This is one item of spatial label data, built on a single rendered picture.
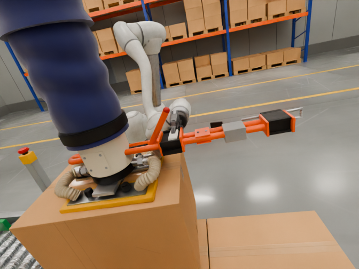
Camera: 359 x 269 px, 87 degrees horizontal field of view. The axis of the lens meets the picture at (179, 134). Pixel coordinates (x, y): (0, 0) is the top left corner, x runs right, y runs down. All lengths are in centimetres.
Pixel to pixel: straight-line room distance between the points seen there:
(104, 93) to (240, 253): 94
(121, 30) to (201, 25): 661
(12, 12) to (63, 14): 10
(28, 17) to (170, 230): 69
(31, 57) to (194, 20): 727
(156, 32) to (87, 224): 105
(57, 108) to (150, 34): 80
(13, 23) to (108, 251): 74
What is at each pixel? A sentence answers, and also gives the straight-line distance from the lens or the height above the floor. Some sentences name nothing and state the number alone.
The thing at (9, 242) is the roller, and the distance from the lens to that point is 186.
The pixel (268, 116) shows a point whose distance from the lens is 69.
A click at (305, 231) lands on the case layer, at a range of 124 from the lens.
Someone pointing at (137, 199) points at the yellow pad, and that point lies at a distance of 66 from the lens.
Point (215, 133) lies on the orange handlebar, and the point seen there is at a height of 122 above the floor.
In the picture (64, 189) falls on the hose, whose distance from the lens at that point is 79.
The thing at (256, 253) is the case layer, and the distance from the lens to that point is 113.
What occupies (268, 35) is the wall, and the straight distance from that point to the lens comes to 959.
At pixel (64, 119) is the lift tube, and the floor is 137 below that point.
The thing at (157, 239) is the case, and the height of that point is 92.
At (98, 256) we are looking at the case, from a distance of 89.
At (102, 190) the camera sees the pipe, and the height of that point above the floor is 111.
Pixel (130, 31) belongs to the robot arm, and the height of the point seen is 161.
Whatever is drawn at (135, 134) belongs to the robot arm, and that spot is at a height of 98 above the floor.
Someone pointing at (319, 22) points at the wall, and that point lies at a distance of 1043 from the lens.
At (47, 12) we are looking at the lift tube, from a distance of 61.
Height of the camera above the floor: 150
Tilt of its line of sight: 25 degrees down
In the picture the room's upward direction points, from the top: 12 degrees counter-clockwise
